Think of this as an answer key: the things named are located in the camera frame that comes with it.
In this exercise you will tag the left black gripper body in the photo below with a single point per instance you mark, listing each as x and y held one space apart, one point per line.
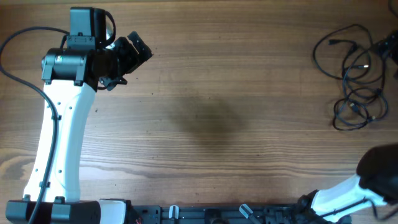
127 60

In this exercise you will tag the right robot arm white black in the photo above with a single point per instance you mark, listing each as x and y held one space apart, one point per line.
375 181

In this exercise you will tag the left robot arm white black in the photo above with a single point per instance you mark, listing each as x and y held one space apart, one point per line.
89 59

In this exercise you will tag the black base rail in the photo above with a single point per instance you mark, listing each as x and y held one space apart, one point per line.
268 214

